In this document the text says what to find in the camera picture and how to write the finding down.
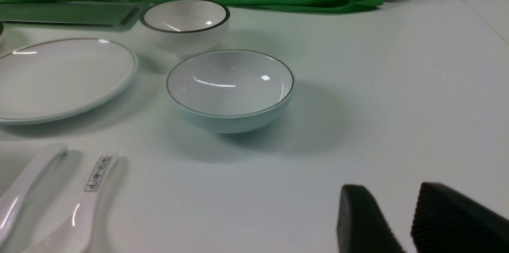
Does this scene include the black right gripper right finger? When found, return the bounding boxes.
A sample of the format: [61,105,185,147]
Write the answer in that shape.
[411,182,509,253]

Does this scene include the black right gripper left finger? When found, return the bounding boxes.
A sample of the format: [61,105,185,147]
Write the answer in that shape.
[336,184,405,253]

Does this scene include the light blue shallow bowl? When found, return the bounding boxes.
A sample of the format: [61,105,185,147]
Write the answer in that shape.
[167,49,295,134]

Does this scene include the plain white ceramic spoon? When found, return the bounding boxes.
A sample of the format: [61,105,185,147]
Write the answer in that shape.
[0,143,68,246]

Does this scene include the white bowl black rim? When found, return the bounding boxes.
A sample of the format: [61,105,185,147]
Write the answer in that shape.
[139,0,231,56]

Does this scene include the white spoon with label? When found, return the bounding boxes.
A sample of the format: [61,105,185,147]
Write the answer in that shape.
[24,153,120,253]

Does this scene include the light blue plate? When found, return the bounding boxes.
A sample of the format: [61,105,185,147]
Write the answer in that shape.
[0,38,139,125]

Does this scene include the metal table cable tray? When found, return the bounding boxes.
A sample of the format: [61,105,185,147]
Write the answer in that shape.
[0,2,149,29]

